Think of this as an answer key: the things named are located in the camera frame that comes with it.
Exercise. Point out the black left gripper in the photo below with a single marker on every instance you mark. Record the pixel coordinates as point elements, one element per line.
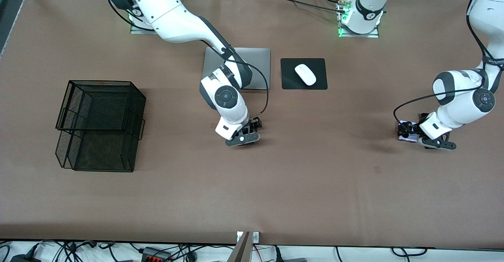
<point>415,128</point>

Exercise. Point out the black power box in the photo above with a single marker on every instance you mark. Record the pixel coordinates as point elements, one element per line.
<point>23,259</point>

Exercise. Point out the silver corner bracket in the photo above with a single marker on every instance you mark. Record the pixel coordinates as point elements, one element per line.
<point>256,237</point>
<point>239,236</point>

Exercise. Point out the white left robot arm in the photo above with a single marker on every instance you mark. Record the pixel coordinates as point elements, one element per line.
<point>460,112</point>

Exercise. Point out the black mouse pad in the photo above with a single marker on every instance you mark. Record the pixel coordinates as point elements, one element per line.
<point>289,67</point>

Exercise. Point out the grey slanted beam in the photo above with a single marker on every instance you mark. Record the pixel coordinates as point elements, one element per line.
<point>241,252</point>

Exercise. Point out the white computer mouse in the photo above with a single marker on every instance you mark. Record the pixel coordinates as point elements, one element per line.
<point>305,74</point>

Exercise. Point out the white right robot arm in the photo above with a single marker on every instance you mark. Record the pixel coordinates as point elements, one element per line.
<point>173,18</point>

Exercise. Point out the black orange power adapter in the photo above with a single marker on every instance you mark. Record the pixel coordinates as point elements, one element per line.
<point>155,255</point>

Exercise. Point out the silver closed laptop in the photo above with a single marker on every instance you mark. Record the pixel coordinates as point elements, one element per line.
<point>258,65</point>

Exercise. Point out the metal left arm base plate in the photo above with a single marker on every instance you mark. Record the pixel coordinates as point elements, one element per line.
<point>374,35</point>

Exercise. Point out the pink flip phone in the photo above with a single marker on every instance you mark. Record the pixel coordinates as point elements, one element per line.
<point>407,138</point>

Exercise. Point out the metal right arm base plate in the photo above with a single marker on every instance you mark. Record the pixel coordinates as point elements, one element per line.
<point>143,31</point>

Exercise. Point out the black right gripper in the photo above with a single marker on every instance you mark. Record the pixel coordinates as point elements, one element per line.
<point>253,124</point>

